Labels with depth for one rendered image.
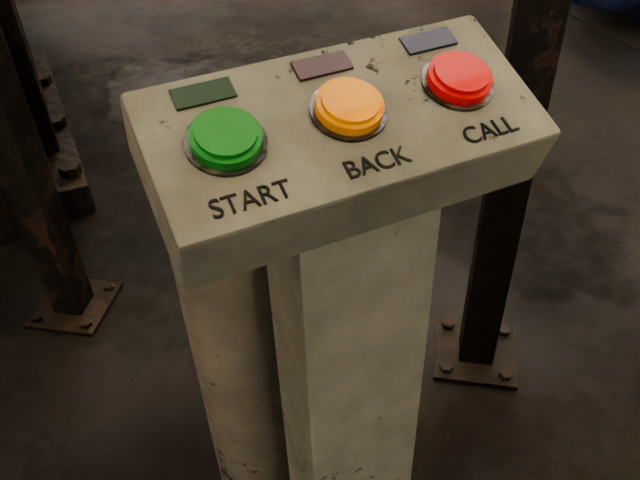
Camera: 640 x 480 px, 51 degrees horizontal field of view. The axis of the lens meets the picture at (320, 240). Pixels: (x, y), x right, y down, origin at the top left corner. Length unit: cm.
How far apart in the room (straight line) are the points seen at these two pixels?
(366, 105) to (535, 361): 74
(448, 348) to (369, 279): 62
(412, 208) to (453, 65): 9
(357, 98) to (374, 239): 9
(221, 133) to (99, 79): 153
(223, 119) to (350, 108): 7
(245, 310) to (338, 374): 15
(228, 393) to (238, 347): 8
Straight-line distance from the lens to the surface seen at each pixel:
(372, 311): 46
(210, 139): 36
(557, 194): 140
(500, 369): 103
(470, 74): 42
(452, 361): 103
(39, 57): 190
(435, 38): 45
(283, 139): 38
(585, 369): 108
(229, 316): 61
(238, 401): 71
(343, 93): 39
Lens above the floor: 79
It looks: 40 degrees down
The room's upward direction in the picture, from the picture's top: 2 degrees counter-clockwise
